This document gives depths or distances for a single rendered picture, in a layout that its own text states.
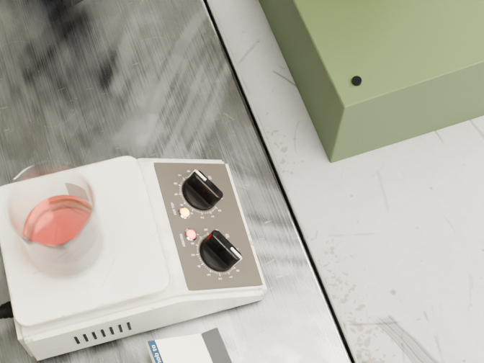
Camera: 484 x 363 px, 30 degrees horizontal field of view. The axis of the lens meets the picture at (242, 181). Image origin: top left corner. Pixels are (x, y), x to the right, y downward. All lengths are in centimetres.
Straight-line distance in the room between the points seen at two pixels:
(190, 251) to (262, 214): 10
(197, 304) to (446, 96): 28
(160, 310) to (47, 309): 9
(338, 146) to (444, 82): 11
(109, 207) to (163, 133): 15
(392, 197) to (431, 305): 10
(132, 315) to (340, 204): 22
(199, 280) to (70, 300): 10
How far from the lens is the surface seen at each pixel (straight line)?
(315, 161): 83
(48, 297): 70
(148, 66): 88
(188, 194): 75
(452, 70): 77
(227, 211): 77
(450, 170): 85
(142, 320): 73
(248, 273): 75
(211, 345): 76
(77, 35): 91
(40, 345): 73
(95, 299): 69
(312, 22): 79
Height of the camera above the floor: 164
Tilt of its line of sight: 65 degrees down
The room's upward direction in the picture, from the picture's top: 3 degrees clockwise
